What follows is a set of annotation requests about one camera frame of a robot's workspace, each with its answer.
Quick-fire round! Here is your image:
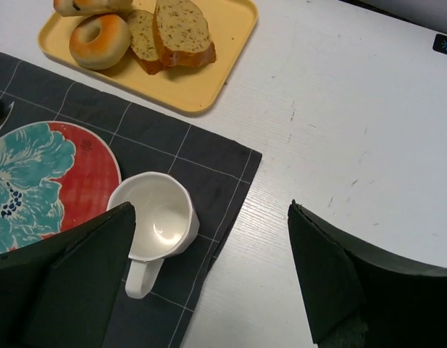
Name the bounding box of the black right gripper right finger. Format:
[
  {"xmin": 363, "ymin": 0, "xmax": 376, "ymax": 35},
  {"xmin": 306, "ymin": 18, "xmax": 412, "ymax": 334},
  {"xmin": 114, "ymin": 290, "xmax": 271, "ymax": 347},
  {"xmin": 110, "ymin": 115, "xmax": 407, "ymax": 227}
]
[{"xmin": 288, "ymin": 203, "xmax": 447, "ymax": 347}]

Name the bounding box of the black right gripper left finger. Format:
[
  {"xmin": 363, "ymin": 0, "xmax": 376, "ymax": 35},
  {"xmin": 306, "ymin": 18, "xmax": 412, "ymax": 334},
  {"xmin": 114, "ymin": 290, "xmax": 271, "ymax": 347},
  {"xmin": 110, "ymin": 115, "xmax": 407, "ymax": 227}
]
[{"xmin": 0, "ymin": 202, "xmax": 135, "ymax": 347}]

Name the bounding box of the round striped bread roll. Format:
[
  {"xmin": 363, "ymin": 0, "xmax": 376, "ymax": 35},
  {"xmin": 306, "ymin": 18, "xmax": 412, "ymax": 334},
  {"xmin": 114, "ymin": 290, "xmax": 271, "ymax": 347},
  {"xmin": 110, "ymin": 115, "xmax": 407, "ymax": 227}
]
[{"xmin": 53, "ymin": 0, "xmax": 133, "ymax": 17}]

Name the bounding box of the small seeded bread slice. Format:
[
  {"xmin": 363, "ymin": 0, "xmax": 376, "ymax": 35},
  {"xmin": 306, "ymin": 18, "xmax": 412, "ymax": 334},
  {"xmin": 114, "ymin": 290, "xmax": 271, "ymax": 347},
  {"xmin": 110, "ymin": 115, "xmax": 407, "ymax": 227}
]
[{"xmin": 127, "ymin": 9, "xmax": 163, "ymax": 75}]

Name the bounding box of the large seeded bread slice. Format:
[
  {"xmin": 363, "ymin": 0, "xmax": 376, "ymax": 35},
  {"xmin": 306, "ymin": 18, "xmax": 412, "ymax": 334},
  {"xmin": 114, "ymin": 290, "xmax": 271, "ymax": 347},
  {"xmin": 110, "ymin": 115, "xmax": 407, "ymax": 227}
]
[{"xmin": 152, "ymin": 0, "xmax": 217, "ymax": 68}]

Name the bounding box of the red plate with teal flower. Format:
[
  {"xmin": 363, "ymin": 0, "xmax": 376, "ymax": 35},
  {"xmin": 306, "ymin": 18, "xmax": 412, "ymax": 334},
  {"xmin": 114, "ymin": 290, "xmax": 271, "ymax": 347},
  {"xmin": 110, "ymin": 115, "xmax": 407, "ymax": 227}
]
[{"xmin": 0, "ymin": 121, "xmax": 122, "ymax": 254}]

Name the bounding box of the white ceramic mug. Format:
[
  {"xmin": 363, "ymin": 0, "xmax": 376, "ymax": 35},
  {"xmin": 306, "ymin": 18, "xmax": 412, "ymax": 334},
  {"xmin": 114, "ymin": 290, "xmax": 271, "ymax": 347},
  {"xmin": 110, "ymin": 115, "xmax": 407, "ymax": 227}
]
[{"xmin": 107, "ymin": 172, "xmax": 200, "ymax": 299}]

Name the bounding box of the dark grey checked placemat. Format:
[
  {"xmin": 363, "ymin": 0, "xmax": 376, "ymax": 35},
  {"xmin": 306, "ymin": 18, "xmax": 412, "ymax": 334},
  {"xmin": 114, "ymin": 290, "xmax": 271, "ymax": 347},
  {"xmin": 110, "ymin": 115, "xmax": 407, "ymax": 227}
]
[{"xmin": 0, "ymin": 52, "xmax": 262, "ymax": 347}]

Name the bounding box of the yellow rectangular tray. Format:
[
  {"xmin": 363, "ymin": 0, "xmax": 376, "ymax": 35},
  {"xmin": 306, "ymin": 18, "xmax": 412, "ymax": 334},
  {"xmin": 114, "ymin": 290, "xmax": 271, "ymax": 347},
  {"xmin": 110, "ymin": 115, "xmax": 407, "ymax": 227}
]
[{"xmin": 38, "ymin": 0, "xmax": 259, "ymax": 113}]

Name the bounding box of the black device with star logo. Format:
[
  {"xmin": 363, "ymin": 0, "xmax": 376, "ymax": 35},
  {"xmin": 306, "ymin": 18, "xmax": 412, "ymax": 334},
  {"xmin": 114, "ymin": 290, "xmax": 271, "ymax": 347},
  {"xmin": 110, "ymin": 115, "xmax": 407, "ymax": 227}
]
[{"xmin": 433, "ymin": 33, "xmax": 447, "ymax": 55}]

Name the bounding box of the ring-shaped bagel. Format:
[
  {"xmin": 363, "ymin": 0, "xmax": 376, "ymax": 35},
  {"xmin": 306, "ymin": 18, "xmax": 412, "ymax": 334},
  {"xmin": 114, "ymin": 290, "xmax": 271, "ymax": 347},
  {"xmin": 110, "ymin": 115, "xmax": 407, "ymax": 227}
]
[{"xmin": 69, "ymin": 14, "xmax": 131, "ymax": 70}]

